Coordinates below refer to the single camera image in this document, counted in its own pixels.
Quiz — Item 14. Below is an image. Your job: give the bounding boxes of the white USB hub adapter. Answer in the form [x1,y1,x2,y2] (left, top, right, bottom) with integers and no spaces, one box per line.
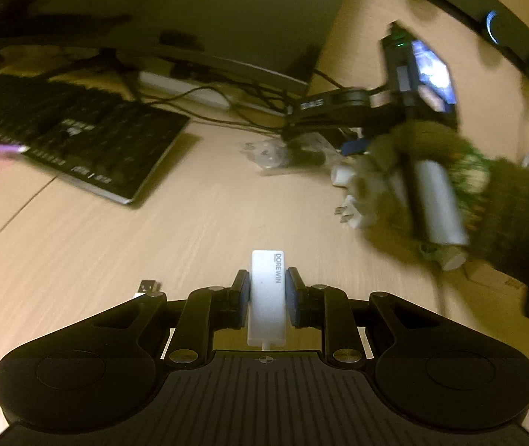
[247,250,287,350]

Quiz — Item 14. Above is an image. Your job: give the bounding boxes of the white power adapter plug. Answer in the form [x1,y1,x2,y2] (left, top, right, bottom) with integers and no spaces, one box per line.
[331,163,386,230]

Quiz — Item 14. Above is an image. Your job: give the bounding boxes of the silver cylinder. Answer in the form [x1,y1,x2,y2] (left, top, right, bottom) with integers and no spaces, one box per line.
[413,160,469,247]

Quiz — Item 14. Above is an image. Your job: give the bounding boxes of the clear plastic bag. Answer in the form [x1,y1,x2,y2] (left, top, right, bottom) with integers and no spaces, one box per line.
[241,134,327,175]

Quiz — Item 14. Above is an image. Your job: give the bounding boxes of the black keyboard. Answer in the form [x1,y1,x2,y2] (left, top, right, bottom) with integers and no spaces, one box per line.
[0,75,189,204]

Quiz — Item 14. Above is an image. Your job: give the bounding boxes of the white power strip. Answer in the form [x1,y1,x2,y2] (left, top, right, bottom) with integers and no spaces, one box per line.
[138,71,231,111]

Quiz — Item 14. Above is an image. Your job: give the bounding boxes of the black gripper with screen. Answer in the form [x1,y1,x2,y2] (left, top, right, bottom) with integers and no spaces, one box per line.
[281,21,458,141]

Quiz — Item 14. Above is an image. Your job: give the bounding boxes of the dark computer monitor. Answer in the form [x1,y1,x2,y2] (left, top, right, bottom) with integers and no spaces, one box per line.
[0,0,343,94]

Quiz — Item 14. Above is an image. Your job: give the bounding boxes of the black cables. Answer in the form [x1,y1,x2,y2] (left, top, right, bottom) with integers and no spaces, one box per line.
[138,66,354,137]

